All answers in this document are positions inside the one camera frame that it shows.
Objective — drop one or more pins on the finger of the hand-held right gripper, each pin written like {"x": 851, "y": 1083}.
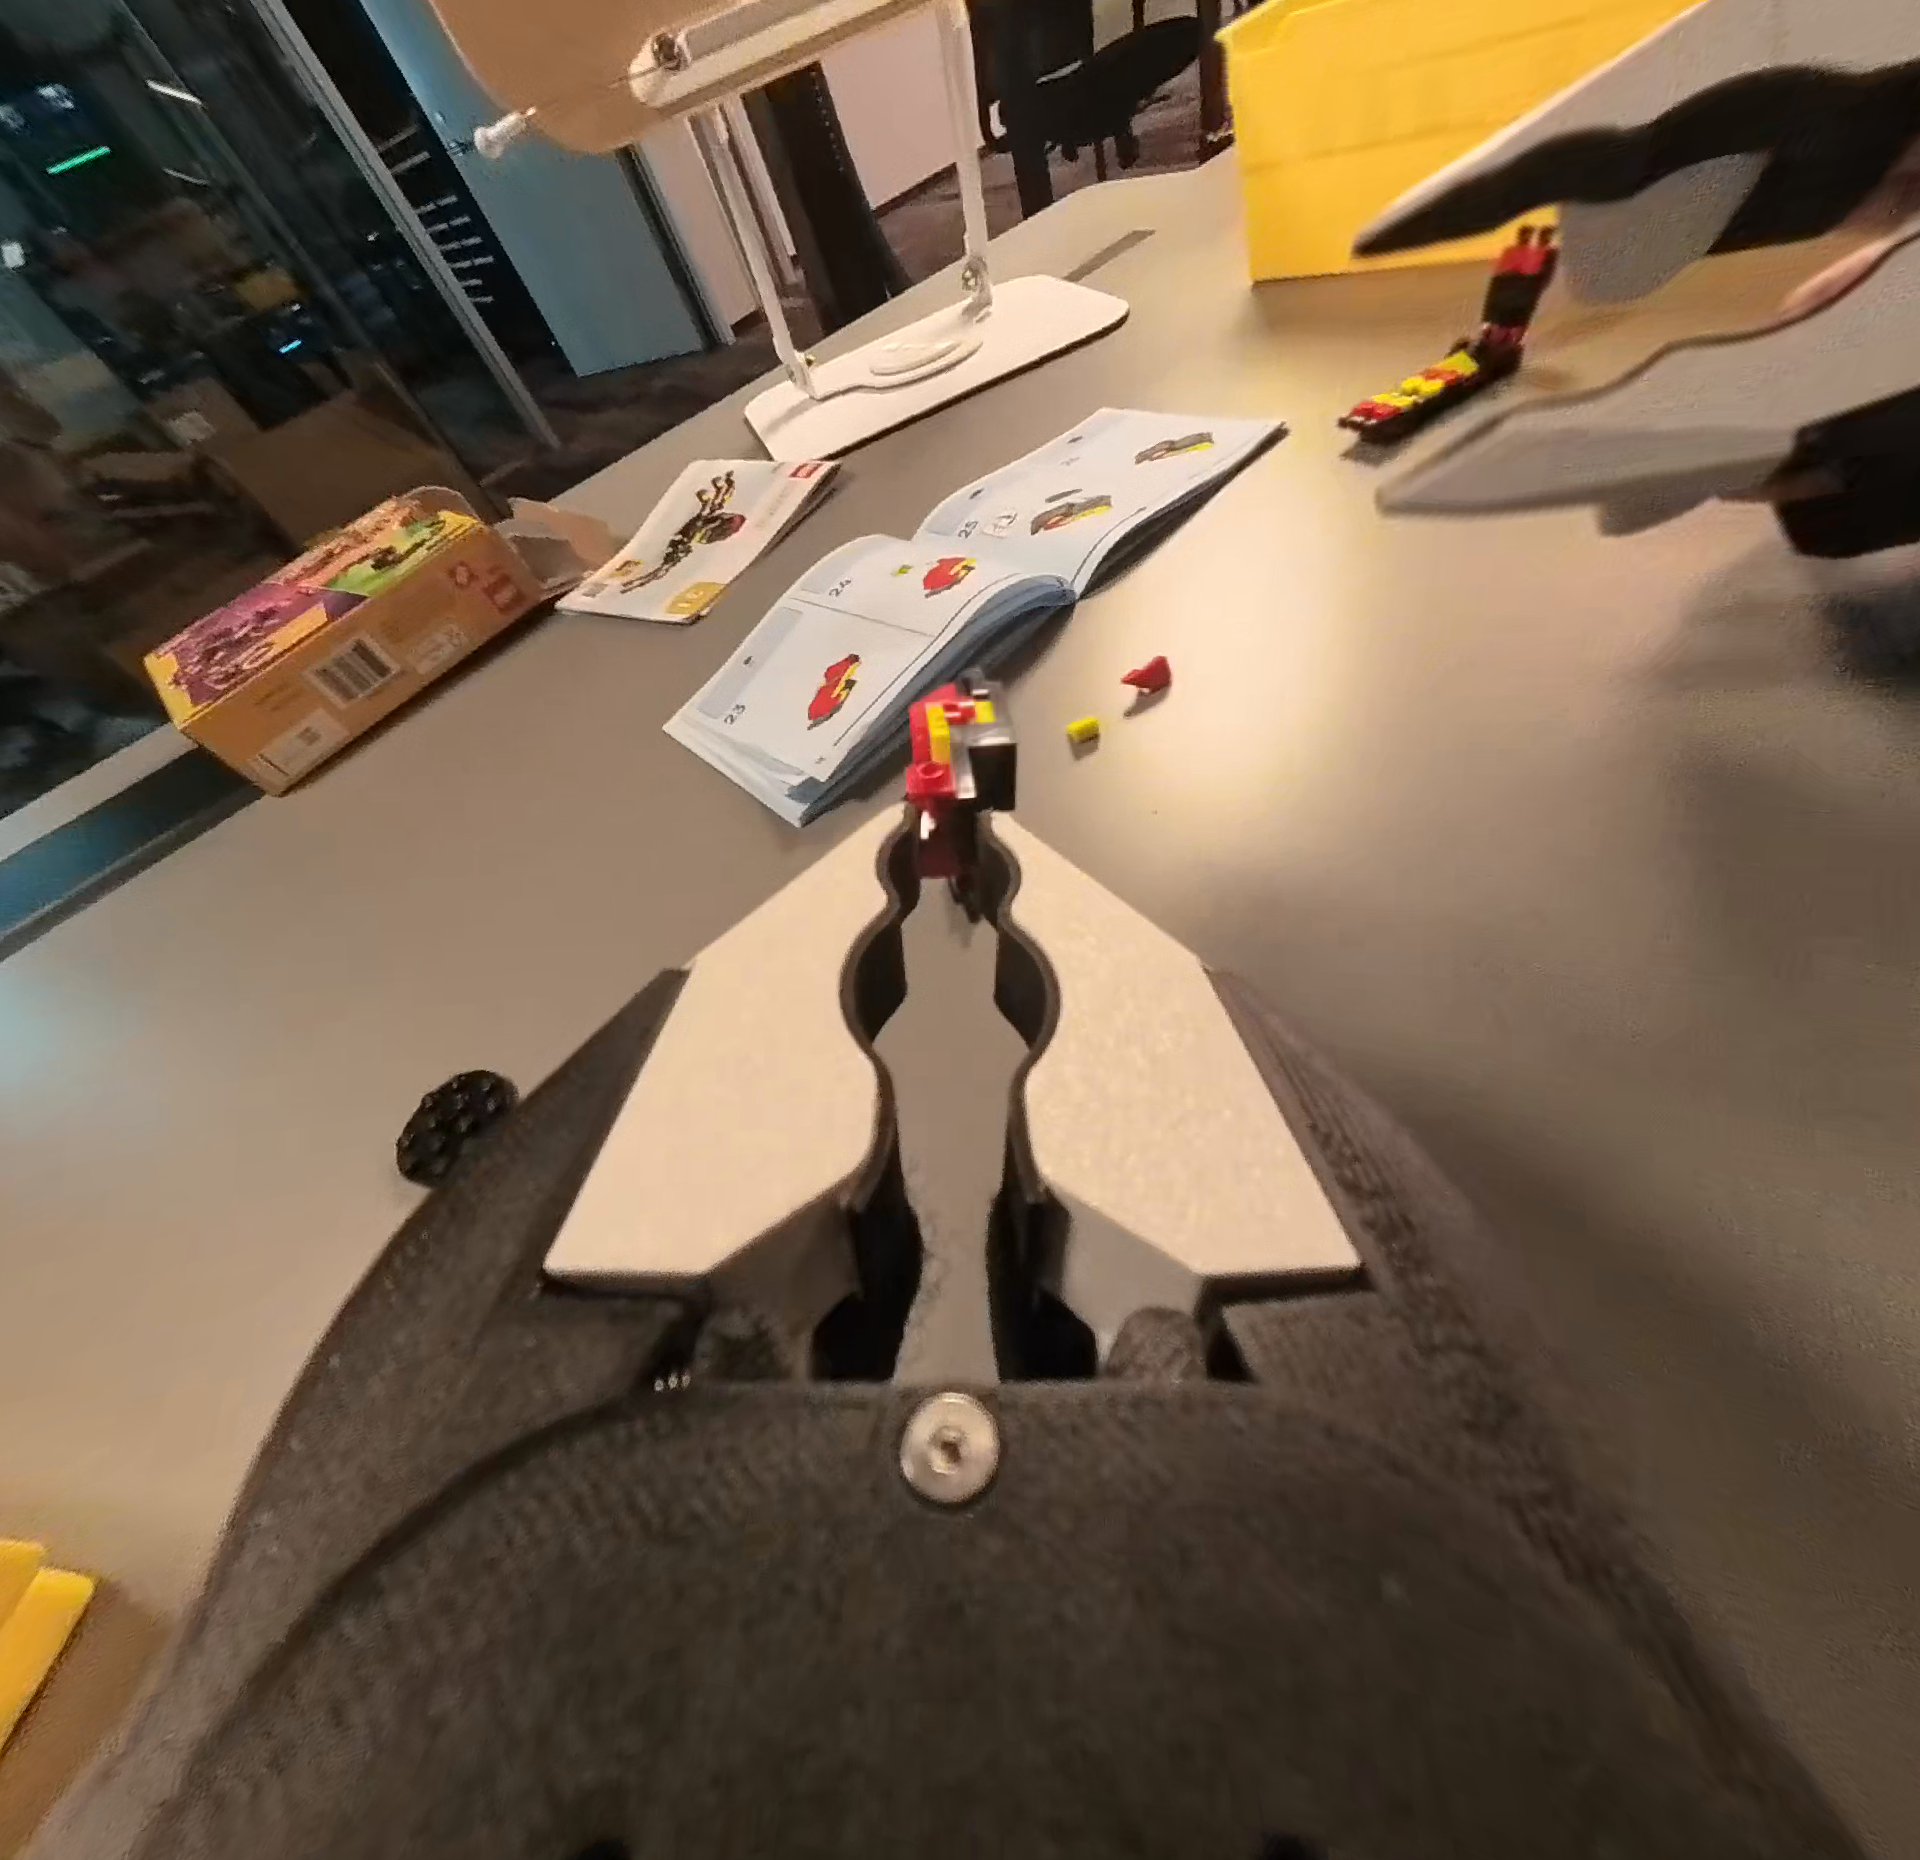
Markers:
{"x": 1770, "y": 15}
{"x": 1681, "y": 421}

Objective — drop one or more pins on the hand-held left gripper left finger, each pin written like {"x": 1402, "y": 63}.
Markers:
{"x": 721, "y": 1124}

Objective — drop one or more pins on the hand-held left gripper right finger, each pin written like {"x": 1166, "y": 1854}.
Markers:
{"x": 1185, "y": 1124}

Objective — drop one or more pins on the long red yellow lego assembly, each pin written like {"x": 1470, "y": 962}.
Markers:
{"x": 1440, "y": 375}

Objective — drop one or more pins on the red yellow lego body assembly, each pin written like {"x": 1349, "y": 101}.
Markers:
{"x": 938, "y": 750}

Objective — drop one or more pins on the lego instruction booklet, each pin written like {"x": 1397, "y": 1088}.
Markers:
{"x": 704, "y": 540}
{"x": 901, "y": 600}

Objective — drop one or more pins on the yellow plastic bin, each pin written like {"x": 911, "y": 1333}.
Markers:
{"x": 39, "y": 1620}
{"x": 1351, "y": 120}

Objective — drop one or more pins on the round black lego piece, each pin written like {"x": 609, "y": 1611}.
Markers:
{"x": 450, "y": 1124}

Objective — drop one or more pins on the small red wedge lego piece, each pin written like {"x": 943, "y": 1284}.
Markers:
{"x": 1148, "y": 672}

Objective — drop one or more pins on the closed lego instruction booklet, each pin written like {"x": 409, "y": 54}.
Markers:
{"x": 704, "y": 540}

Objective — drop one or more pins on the colourful cardboard lego box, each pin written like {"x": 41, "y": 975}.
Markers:
{"x": 344, "y": 660}

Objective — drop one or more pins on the person's right hand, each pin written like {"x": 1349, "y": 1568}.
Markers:
{"x": 1853, "y": 273}

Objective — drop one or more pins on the black office chair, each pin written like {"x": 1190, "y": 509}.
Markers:
{"x": 1081, "y": 61}

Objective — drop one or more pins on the pile of cardboard boxes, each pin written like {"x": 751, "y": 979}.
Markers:
{"x": 300, "y": 450}

